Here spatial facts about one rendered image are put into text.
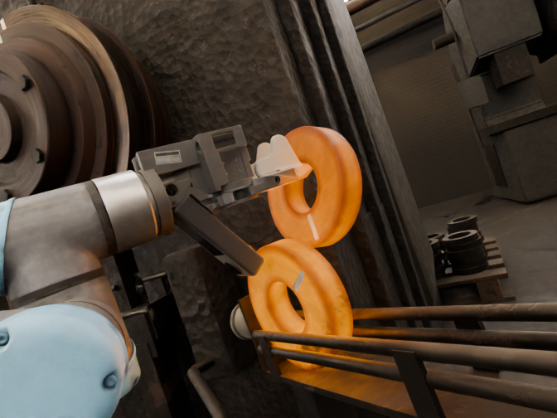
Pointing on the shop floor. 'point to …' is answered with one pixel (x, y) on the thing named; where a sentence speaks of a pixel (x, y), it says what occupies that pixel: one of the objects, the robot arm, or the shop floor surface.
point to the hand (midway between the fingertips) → (305, 172)
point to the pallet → (469, 262)
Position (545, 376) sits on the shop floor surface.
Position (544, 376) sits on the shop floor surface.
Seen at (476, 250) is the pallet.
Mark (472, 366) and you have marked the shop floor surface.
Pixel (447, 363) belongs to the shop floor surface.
